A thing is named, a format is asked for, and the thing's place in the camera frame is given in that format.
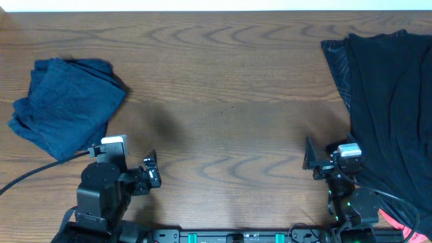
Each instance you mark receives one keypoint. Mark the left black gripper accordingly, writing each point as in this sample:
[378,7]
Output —
[143,184]

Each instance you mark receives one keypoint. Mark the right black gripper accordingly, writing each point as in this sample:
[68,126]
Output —
[325,169]

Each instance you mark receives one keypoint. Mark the dark blue shorts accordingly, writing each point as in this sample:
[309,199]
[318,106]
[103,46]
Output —
[65,108]

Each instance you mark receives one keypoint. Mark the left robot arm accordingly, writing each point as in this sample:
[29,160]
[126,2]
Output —
[103,197]

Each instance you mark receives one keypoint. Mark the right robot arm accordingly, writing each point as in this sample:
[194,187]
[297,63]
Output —
[355,208]

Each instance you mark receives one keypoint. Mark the folded dark blue garment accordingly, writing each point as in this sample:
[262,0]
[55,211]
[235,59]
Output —
[96,67]

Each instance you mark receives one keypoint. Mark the black garment pile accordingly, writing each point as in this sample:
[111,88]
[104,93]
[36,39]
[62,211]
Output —
[385,84]

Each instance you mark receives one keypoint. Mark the pink red garment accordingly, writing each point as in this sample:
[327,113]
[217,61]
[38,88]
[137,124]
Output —
[416,237]

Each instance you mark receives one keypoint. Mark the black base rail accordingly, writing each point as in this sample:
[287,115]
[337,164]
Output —
[201,236]

